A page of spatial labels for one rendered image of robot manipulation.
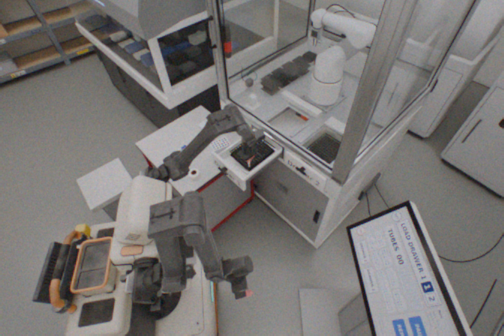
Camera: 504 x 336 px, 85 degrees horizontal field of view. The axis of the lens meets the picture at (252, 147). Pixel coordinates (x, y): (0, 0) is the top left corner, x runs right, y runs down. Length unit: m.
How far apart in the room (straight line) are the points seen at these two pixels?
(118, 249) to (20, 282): 1.83
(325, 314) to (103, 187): 1.67
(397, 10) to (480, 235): 2.29
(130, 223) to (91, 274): 0.59
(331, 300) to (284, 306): 0.33
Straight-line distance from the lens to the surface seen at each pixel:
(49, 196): 3.24
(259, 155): 1.66
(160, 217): 0.69
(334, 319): 2.22
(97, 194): 1.95
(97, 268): 1.52
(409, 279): 1.23
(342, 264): 2.38
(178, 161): 1.16
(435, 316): 1.19
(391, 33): 1.01
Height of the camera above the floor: 2.19
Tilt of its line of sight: 49 degrees down
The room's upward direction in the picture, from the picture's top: 3 degrees counter-clockwise
